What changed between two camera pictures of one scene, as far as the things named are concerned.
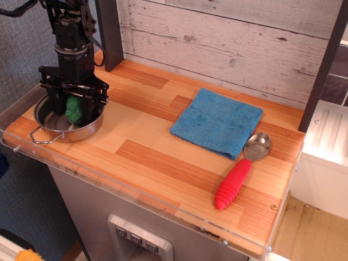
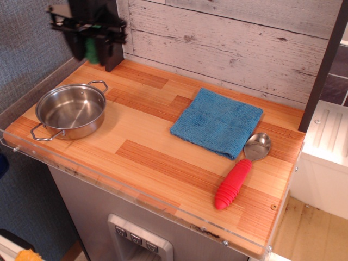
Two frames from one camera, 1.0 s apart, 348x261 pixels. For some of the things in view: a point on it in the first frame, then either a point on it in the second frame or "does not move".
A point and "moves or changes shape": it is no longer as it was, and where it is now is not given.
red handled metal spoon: x=256 y=145 does not move
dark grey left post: x=110 y=31 does not move
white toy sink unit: x=321 y=180 does not move
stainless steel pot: x=51 y=125 does not move
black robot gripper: x=75 y=74 -> x=98 y=18
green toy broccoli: x=73 y=111 moves or changes shape
